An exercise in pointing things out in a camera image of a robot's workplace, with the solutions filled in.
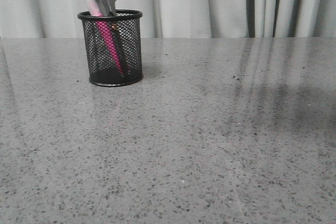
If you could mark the black mesh pen holder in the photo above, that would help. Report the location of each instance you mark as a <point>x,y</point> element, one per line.
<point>102,70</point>

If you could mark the grey curtain backdrop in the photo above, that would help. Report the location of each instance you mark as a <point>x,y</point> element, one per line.
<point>178,18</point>

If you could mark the pink pen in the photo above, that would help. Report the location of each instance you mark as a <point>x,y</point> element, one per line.
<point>105,32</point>

